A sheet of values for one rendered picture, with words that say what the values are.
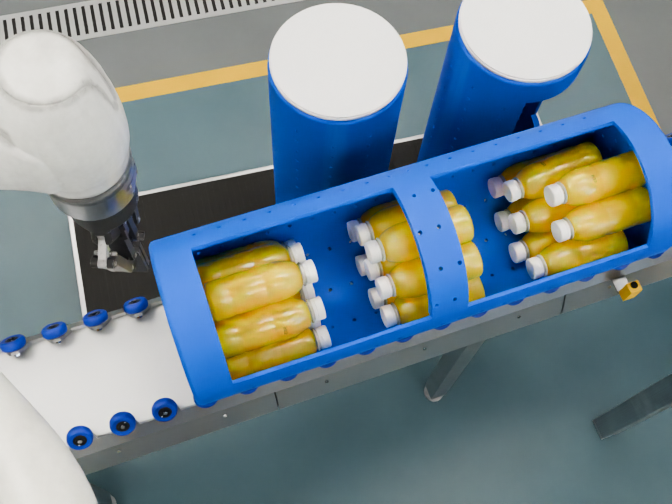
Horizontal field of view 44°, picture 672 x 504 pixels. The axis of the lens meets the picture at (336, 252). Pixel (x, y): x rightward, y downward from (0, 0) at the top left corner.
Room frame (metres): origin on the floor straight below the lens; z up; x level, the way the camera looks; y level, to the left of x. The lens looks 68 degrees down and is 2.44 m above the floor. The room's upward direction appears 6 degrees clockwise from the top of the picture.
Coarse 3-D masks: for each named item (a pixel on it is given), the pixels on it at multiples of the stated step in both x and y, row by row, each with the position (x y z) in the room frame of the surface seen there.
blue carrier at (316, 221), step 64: (576, 128) 0.78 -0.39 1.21; (640, 128) 0.78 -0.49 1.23; (320, 192) 0.62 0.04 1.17; (384, 192) 0.62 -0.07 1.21; (192, 256) 0.47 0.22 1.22; (320, 256) 0.59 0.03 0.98; (448, 256) 0.52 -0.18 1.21; (640, 256) 0.60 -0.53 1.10; (192, 320) 0.36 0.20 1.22; (320, 320) 0.47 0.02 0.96; (448, 320) 0.45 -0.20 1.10; (192, 384) 0.28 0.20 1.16; (256, 384) 0.31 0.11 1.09
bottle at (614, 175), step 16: (608, 160) 0.75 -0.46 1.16; (624, 160) 0.75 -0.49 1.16; (576, 176) 0.71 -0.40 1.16; (592, 176) 0.71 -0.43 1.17; (608, 176) 0.72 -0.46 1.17; (624, 176) 0.72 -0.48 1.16; (640, 176) 0.73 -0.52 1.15; (576, 192) 0.68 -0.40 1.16; (592, 192) 0.69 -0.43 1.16; (608, 192) 0.70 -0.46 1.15
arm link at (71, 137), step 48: (0, 48) 0.37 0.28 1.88; (48, 48) 0.37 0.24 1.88; (0, 96) 0.33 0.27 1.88; (48, 96) 0.33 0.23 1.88; (96, 96) 0.35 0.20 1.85; (0, 144) 0.31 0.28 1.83; (48, 144) 0.31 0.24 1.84; (96, 144) 0.33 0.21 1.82; (48, 192) 0.31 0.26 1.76; (96, 192) 0.32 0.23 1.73
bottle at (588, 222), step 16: (624, 192) 0.71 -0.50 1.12; (640, 192) 0.71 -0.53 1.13; (576, 208) 0.67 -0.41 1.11; (592, 208) 0.67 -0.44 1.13; (608, 208) 0.67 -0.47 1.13; (624, 208) 0.68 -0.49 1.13; (640, 208) 0.68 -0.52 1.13; (576, 224) 0.64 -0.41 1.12; (592, 224) 0.64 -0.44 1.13; (608, 224) 0.65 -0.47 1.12; (624, 224) 0.65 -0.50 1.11; (640, 224) 0.67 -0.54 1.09; (576, 240) 0.63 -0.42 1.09
